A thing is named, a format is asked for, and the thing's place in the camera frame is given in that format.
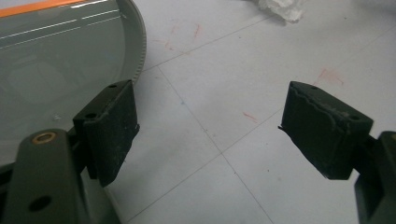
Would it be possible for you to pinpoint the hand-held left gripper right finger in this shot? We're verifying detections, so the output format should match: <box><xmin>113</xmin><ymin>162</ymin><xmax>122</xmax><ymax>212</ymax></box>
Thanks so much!
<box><xmin>277</xmin><ymin>80</ymin><xmax>375</xmax><ymax>181</ymax></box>

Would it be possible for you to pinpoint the white crumpled cloth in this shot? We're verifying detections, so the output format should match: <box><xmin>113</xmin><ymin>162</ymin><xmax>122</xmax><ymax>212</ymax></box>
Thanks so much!
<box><xmin>247</xmin><ymin>0</ymin><xmax>306</xmax><ymax>23</ymax></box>

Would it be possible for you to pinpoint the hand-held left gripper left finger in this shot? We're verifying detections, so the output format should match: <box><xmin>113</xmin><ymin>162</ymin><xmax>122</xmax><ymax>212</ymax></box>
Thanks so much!
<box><xmin>72</xmin><ymin>79</ymin><xmax>140</xmax><ymax>188</ymax></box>

